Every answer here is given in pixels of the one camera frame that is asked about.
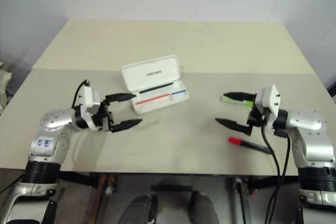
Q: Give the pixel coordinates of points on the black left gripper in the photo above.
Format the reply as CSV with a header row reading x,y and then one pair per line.
x,y
103,119

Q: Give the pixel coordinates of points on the thin black pen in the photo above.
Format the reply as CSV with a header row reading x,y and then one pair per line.
x,y
155,88

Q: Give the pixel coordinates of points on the short black crossbar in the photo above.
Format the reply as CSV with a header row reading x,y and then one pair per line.
x,y
170,188

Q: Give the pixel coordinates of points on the dark frame beside table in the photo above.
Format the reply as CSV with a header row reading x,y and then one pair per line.
x,y
331,90

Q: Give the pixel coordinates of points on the dark rounded shape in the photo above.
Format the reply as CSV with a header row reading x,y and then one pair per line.
x,y
203,208
139,208

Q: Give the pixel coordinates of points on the dark metal table leg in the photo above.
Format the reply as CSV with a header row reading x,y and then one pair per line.
x,y
242,197

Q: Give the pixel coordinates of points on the crumpled pale cloth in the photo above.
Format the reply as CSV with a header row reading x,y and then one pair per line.
x,y
4,82

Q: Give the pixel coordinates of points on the light green highlighter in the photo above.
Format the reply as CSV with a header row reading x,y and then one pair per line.
x,y
231,101

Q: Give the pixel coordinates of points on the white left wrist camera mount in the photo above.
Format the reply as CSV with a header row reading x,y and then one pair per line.
x,y
88,96

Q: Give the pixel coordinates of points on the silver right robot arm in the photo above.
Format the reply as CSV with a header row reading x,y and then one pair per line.
x,y
309,121

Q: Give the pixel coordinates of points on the white hinged pencil case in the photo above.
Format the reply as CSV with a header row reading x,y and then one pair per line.
x,y
152,73

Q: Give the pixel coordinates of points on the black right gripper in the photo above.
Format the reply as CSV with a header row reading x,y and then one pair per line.
x,y
256,120

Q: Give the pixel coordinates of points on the black marker with red cap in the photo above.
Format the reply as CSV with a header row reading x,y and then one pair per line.
x,y
235,140

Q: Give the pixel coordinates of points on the rusty metal table leg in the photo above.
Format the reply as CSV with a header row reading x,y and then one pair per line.
x,y
102,190

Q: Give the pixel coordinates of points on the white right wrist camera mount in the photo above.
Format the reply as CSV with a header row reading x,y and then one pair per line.
x,y
270,98

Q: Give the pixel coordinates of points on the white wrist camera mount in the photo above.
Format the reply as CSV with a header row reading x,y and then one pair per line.
x,y
270,98
88,96

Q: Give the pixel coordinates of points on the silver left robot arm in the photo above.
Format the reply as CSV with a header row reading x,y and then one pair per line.
x,y
52,121

